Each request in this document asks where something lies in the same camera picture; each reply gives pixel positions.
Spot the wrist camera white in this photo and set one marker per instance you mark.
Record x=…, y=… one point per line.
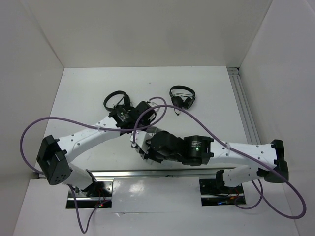
x=138, y=141
x=151, y=103

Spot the white grey headphones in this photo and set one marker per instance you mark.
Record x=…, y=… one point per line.
x=151, y=157

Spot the aluminium rail right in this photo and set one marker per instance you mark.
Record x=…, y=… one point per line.
x=243, y=107

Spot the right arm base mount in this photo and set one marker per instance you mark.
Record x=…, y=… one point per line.
x=213, y=196

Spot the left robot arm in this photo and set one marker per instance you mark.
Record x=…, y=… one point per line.
x=55, y=155

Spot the aluminium rail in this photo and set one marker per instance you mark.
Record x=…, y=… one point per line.
x=202, y=173
x=243, y=107

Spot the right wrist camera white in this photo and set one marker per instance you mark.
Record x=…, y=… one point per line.
x=138, y=141

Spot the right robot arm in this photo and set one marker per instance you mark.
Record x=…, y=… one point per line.
x=252, y=162

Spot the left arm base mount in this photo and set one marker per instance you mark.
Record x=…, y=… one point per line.
x=102, y=197

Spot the black headphones right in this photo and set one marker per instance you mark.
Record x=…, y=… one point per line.
x=182, y=100

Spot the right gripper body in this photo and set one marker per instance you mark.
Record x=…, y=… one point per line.
x=155, y=156

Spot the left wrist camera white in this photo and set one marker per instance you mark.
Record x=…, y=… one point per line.
x=151, y=103

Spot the aluminium rail front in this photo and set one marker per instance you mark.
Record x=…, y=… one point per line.
x=202, y=173

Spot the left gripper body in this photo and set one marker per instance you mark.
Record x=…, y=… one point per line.
x=142, y=124

